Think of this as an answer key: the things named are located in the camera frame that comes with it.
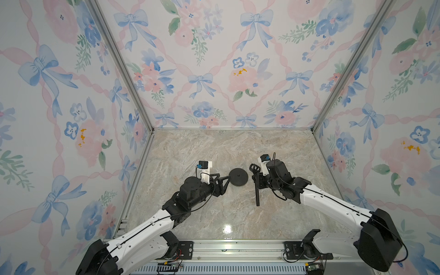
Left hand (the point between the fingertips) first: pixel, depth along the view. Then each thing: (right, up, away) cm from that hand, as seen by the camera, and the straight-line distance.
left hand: (226, 176), depth 73 cm
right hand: (+14, -1, +10) cm, 17 cm away
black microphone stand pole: (+15, +2, +10) cm, 18 cm away
